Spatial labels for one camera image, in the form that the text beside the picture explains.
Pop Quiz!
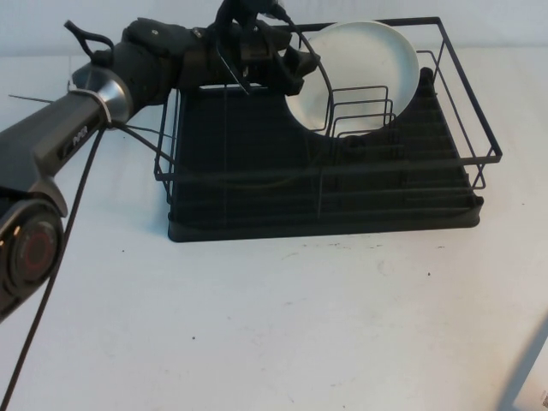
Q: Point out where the white round plate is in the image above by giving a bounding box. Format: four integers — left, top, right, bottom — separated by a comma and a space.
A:
283, 20, 420, 138

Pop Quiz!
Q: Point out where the black camera cable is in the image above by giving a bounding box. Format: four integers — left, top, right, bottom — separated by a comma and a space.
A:
273, 8, 336, 140

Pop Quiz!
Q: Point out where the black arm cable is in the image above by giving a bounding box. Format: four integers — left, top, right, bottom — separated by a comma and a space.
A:
0, 122, 112, 411

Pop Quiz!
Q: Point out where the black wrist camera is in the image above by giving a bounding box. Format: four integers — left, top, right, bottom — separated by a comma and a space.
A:
213, 0, 296, 31

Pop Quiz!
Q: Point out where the black wire dish rack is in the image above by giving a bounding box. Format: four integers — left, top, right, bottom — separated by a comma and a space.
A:
153, 16, 503, 215

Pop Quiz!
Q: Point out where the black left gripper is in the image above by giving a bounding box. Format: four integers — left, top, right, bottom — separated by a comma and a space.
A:
205, 19, 322, 97

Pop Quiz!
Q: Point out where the white zip tie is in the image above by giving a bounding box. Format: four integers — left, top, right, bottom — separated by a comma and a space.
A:
67, 86, 116, 130

